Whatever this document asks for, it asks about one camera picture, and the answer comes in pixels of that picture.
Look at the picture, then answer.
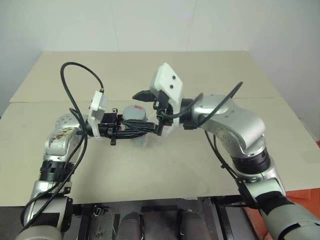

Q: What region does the dark panel with connector port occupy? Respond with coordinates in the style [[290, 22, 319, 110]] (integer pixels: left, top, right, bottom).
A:
[[87, 204, 114, 240]]

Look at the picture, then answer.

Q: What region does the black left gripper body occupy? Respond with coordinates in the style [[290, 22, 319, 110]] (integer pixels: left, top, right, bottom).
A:
[[98, 107, 125, 147]]

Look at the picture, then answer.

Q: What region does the dark rounded shape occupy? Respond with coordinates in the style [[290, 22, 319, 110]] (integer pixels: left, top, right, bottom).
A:
[[118, 211, 146, 240], [176, 208, 204, 240]]

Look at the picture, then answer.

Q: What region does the long black right arm cable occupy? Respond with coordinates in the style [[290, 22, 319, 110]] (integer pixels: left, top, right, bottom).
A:
[[183, 81, 261, 210]]

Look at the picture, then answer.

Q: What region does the clear mesh-patterned box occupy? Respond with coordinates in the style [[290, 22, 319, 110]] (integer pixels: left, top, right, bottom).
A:
[[129, 98, 163, 150]]

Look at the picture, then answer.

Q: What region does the grey jar lid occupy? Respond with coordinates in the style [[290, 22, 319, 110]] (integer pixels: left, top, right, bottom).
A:
[[122, 104, 147, 123]]

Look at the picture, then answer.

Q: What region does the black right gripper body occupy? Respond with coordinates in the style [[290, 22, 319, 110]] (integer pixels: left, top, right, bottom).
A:
[[152, 90, 176, 136]]

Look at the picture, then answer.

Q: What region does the black metal frame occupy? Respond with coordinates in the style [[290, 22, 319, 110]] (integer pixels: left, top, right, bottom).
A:
[[71, 196, 253, 240]]

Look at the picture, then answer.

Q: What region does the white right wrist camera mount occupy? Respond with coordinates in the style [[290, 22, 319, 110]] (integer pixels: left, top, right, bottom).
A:
[[149, 63, 185, 138]]

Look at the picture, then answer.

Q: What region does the short black right wrist cable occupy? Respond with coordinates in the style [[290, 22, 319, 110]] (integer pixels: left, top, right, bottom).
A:
[[156, 92, 204, 119]]

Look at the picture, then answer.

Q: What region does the clear plastic jar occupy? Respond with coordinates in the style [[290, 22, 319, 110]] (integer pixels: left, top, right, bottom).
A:
[[123, 117, 150, 149]]

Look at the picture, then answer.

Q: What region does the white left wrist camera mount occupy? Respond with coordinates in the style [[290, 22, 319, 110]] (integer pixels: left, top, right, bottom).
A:
[[86, 90, 110, 140]]

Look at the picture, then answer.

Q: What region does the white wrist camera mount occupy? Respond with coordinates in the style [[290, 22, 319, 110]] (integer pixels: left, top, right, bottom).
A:
[[149, 63, 185, 138], [86, 90, 110, 140]]

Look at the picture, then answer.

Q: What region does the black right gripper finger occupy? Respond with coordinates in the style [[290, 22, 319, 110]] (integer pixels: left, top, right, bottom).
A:
[[121, 120, 161, 132], [131, 90, 156, 103]]

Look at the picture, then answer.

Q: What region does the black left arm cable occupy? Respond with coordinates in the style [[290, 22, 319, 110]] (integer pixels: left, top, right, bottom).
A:
[[21, 61, 105, 229]]

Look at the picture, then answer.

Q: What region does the orange object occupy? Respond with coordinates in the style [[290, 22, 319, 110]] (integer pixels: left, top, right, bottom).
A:
[[243, 187, 320, 226]]

